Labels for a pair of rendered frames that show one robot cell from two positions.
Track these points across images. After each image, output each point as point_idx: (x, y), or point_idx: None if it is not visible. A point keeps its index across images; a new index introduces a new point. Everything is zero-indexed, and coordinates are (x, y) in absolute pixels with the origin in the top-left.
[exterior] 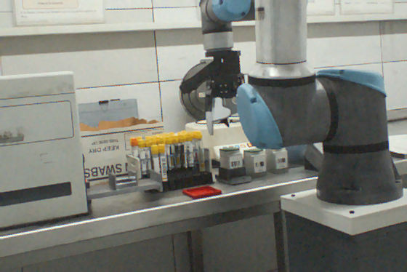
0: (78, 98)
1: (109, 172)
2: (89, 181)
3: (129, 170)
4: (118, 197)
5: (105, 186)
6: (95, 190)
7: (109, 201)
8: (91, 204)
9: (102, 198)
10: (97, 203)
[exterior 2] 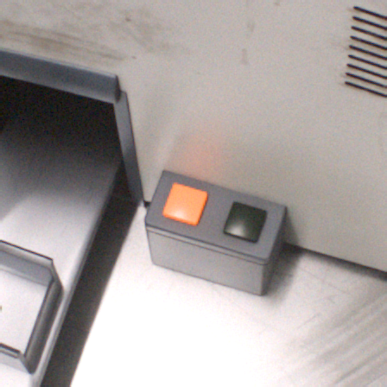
0: None
1: (26, 250)
2: (158, 227)
3: (2, 343)
4: (128, 385)
5: (60, 260)
6: (39, 198)
7: (97, 318)
8: (138, 256)
9: (193, 339)
10: (124, 277)
